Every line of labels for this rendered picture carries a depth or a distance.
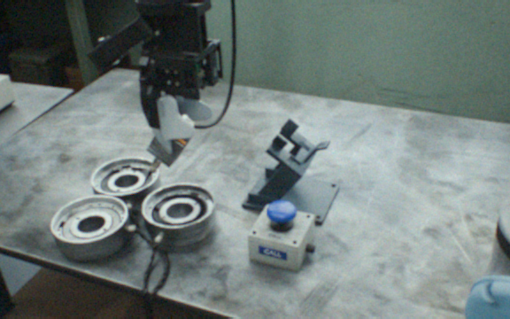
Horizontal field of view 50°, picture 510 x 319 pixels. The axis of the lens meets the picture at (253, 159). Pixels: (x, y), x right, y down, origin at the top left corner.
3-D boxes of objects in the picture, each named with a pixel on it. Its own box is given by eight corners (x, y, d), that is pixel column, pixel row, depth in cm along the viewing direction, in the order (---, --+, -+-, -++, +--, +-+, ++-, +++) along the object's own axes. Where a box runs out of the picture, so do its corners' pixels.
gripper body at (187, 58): (198, 106, 66) (188, 8, 60) (138, 97, 69) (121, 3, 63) (225, 81, 72) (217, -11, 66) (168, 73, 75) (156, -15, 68)
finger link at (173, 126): (191, 168, 71) (187, 102, 67) (152, 160, 73) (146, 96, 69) (202, 159, 74) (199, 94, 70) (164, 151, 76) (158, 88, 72)
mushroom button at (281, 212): (262, 242, 73) (261, 212, 70) (273, 223, 76) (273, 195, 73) (290, 248, 72) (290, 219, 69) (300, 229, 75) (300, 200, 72)
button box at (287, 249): (248, 260, 74) (246, 232, 71) (267, 229, 79) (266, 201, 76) (305, 276, 71) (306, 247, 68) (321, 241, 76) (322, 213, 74)
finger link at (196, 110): (211, 148, 76) (201, 91, 70) (173, 142, 78) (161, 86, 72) (220, 136, 78) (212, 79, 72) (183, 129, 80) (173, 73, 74)
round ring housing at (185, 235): (171, 198, 86) (168, 176, 84) (229, 213, 82) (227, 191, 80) (131, 237, 78) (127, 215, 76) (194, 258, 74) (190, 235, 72)
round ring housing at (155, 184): (96, 182, 91) (91, 162, 88) (159, 173, 92) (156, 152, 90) (95, 221, 82) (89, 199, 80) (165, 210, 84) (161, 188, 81)
